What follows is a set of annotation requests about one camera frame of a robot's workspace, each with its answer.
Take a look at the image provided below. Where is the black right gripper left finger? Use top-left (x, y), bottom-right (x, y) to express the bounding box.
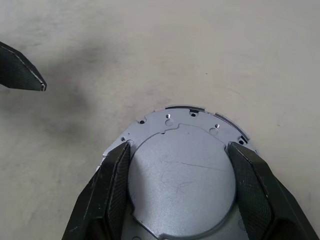
top-left (61, 141), bottom-right (132, 240)

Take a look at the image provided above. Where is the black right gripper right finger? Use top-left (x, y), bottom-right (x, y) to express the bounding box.
top-left (228, 141), bottom-right (320, 240)

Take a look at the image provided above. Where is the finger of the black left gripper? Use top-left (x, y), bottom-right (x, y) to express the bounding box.
top-left (0, 41), bottom-right (48, 92)

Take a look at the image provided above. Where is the grey metal round part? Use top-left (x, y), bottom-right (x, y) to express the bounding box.
top-left (99, 106), bottom-right (253, 240)

